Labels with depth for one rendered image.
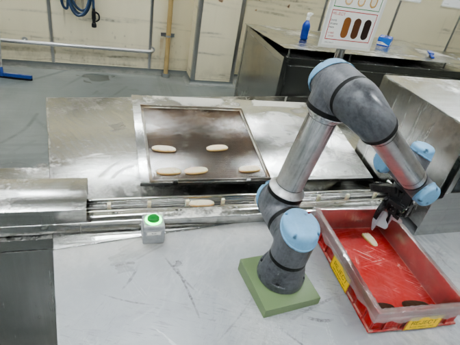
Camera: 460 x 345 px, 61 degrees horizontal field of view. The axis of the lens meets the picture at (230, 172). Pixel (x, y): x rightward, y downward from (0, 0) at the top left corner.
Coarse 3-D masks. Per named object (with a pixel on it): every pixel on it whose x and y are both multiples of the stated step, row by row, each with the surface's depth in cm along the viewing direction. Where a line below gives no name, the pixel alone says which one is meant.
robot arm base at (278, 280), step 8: (264, 256) 122; (264, 264) 118; (272, 264) 115; (280, 264) 113; (264, 272) 117; (272, 272) 115; (280, 272) 114; (288, 272) 113; (296, 272) 114; (304, 272) 121; (264, 280) 117; (272, 280) 115; (280, 280) 116; (288, 280) 114; (296, 280) 115; (304, 280) 120; (272, 288) 116; (280, 288) 115; (288, 288) 115; (296, 288) 117
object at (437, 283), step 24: (336, 216) 148; (360, 216) 151; (336, 240) 131; (408, 240) 140; (408, 264) 140; (432, 264) 129; (360, 288) 116; (432, 288) 128; (456, 288) 121; (384, 312) 108; (408, 312) 110; (432, 312) 113; (456, 312) 115
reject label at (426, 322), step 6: (330, 264) 133; (336, 264) 130; (336, 270) 130; (342, 270) 126; (336, 276) 129; (342, 276) 126; (342, 282) 126; (426, 318) 114; (438, 318) 116; (408, 324) 114; (414, 324) 115; (420, 324) 116; (426, 324) 117; (432, 324) 117
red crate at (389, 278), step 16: (320, 240) 142; (352, 240) 148; (384, 240) 151; (352, 256) 140; (368, 256) 142; (384, 256) 143; (368, 272) 135; (384, 272) 136; (400, 272) 137; (352, 288) 122; (384, 288) 129; (400, 288) 131; (416, 288) 132; (352, 304) 121; (400, 304) 125; (368, 320) 114; (448, 320) 120
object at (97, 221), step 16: (176, 208) 141; (192, 208) 142; (208, 208) 144; (224, 208) 145; (240, 208) 147; (256, 208) 149; (304, 208) 154; (64, 224) 125; (80, 224) 127; (96, 224) 129; (112, 224) 130; (128, 224) 132; (176, 224) 138; (192, 224) 140; (208, 224) 142
